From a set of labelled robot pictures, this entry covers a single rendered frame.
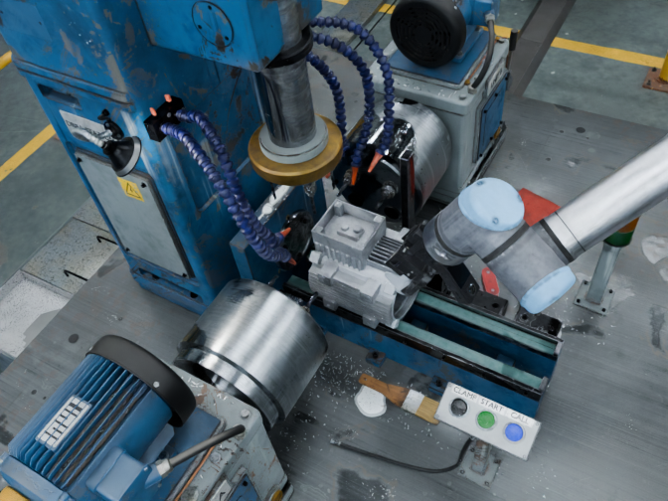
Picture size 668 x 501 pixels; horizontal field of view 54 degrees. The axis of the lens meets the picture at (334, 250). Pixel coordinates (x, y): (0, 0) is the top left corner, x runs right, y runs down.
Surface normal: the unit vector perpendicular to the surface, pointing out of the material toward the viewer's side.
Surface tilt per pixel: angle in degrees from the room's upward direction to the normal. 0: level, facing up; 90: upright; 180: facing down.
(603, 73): 0
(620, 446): 0
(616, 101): 0
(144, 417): 68
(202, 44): 90
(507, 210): 25
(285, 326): 36
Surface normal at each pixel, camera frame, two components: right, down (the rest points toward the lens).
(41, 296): -0.10, -0.63
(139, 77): 0.86, 0.33
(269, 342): 0.42, -0.32
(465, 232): -0.69, 0.54
